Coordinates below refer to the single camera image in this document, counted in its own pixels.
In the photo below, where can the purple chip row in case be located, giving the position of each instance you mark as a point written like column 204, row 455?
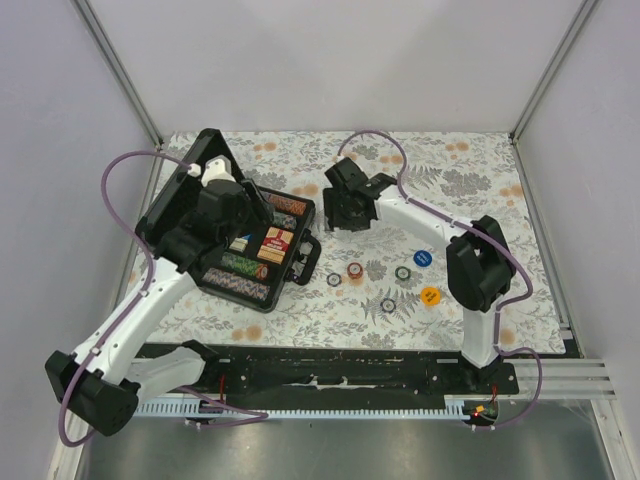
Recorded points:
column 286, row 204

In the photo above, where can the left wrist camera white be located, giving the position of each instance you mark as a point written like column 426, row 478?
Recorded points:
column 218, row 168

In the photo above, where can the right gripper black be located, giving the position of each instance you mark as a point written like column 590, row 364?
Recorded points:
column 330, row 204

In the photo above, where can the blue poker chip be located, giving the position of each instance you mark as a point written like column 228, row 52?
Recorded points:
column 388, row 305
column 334, row 279

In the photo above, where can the orange big blind button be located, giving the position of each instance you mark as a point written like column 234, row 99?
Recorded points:
column 430, row 296

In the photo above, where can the red poker chip stack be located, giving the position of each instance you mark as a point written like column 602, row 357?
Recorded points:
column 355, row 271

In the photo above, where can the orange green chip row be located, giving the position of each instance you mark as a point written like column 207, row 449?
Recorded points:
column 284, row 221

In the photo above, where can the green poker chip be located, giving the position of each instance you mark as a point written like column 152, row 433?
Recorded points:
column 402, row 273

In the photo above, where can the green chip row in case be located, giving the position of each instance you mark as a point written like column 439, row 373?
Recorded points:
column 246, row 266

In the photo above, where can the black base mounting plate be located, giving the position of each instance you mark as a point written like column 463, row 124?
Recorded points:
column 273, row 378

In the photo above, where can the blue small blind button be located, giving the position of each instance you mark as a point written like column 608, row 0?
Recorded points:
column 422, row 258

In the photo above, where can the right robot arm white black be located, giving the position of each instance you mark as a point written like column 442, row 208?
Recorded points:
column 478, row 262

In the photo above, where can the black poker set case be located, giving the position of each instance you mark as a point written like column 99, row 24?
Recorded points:
column 155, row 230

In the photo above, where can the blue orange chip row bottom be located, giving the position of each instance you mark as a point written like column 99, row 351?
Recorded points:
column 236, row 284

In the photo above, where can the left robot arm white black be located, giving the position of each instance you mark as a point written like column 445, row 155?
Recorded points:
column 99, row 381

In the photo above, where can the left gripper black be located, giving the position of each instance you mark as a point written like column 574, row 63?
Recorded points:
column 264, row 208

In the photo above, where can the blue playing card deck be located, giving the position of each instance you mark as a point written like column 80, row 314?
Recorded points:
column 240, row 243

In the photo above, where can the red playing card deck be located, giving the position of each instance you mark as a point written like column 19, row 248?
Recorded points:
column 275, row 245

